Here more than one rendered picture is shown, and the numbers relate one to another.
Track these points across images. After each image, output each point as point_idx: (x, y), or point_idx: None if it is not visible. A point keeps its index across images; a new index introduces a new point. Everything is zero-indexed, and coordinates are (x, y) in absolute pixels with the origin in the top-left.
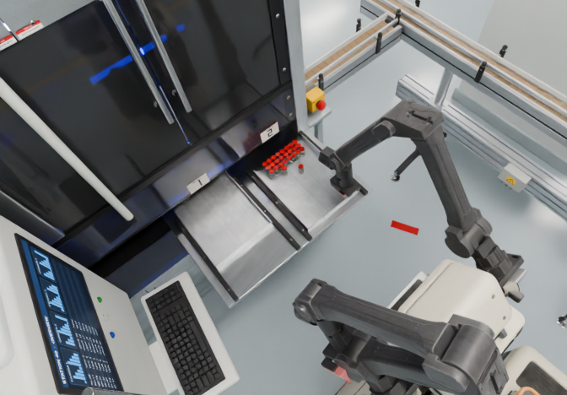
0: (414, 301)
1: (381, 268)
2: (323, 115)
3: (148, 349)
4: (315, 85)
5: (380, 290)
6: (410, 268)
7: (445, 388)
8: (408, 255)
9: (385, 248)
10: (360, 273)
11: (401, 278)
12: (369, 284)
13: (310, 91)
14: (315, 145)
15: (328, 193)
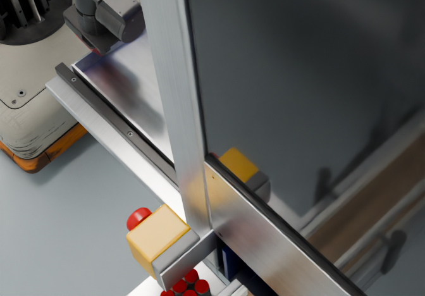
0: None
1: (80, 260)
2: (145, 281)
3: None
4: (154, 262)
5: (89, 220)
6: (23, 264)
7: None
8: (20, 291)
9: None
10: (123, 249)
11: (45, 243)
12: (109, 229)
13: (170, 239)
14: (169, 170)
15: (142, 69)
